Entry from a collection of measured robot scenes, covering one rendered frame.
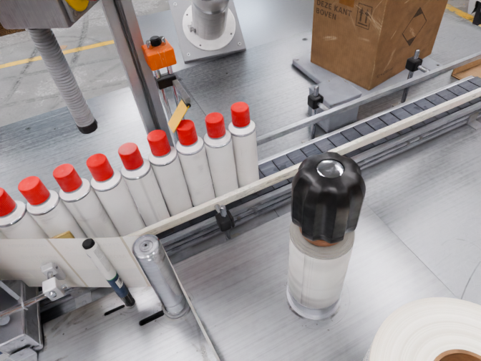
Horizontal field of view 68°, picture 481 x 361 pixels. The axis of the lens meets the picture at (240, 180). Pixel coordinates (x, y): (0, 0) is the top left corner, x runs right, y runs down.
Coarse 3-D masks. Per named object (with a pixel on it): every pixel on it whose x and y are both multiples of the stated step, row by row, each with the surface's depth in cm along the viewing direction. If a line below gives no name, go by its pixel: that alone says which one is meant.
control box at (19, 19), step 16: (0, 0) 42; (16, 0) 42; (32, 0) 41; (48, 0) 41; (64, 0) 41; (80, 0) 44; (0, 16) 44; (16, 16) 43; (32, 16) 43; (48, 16) 43; (64, 16) 42; (80, 16) 45
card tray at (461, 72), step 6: (480, 60) 110; (462, 66) 108; (468, 66) 109; (474, 66) 110; (480, 66) 110; (456, 72) 108; (462, 72) 109; (468, 72) 108; (474, 72) 108; (480, 72) 108; (456, 78) 107; (462, 78) 107
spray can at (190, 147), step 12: (180, 132) 61; (192, 132) 61; (180, 144) 64; (192, 144) 63; (180, 156) 64; (192, 156) 64; (204, 156) 66; (192, 168) 66; (204, 168) 67; (192, 180) 68; (204, 180) 69; (192, 192) 71; (204, 192) 71
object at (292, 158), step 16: (480, 80) 97; (432, 96) 94; (448, 96) 94; (480, 96) 93; (400, 112) 91; (416, 112) 90; (448, 112) 89; (352, 128) 88; (368, 128) 88; (416, 128) 87; (320, 144) 85; (336, 144) 85; (368, 144) 84; (272, 160) 83; (288, 160) 82; (256, 192) 77; (192, 224) 72
